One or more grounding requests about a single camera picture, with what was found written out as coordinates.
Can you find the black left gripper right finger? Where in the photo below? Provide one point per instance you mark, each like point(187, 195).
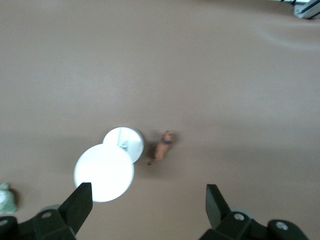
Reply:
point(237, 227)

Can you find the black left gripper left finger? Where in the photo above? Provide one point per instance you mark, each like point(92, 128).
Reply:
point(50, 225)

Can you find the brown lion statue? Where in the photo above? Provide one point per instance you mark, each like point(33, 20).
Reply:
point(162, 148)

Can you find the grey green totoro plush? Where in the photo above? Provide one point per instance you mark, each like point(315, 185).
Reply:
point(5, 200)

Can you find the white round container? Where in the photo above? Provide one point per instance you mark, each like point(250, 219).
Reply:
point(133, 142)

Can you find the metal frame at corner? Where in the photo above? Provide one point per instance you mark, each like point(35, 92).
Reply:
point(307, 8)

